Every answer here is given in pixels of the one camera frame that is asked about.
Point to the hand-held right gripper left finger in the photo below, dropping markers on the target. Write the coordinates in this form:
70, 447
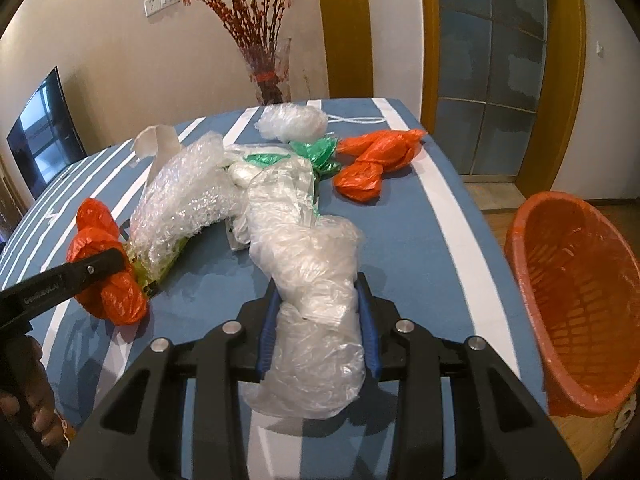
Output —
267, 330

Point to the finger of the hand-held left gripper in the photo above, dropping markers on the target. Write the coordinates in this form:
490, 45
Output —
97, 266

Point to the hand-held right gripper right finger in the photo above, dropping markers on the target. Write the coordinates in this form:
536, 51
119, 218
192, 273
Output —
369, 340

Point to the orange plastic bag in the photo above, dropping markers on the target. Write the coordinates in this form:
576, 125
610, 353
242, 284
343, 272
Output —
375, 155
115, 302

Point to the large clear plastic bag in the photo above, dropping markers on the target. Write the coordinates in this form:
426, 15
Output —
300, 260

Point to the bubble wrap sheet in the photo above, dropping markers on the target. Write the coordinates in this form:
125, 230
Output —
185, 195

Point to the green plastic bag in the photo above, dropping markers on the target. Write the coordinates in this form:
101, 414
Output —
315, 152

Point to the orange mesh waste basket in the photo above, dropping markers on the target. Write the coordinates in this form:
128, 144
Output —
575, 285

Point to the person's left hand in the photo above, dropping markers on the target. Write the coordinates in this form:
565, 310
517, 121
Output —
40, 390

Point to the yellow green wrapper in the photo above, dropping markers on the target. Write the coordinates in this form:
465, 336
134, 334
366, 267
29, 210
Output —
150, 275

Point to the blue white striped tablecloth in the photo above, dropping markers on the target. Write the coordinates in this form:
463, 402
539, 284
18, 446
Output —
425, 260

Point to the white plastic scrap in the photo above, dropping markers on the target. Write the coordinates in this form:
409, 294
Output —
160, 142

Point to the black flat television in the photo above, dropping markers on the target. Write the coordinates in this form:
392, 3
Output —
45, 135

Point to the small clear plastic bag ball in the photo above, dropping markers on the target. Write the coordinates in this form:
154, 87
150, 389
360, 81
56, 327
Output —
292, 120

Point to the glass vase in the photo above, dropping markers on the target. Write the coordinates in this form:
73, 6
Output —
270, 85

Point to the red berry branches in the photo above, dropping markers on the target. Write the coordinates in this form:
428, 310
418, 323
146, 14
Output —
250, 10

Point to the white wall socket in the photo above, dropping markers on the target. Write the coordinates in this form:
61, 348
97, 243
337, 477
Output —
151, 6

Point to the frosted glass door wooden frame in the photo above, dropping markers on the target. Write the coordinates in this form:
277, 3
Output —
490, 60

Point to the wooden wall trim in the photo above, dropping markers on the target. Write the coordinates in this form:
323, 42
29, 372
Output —
347, 25

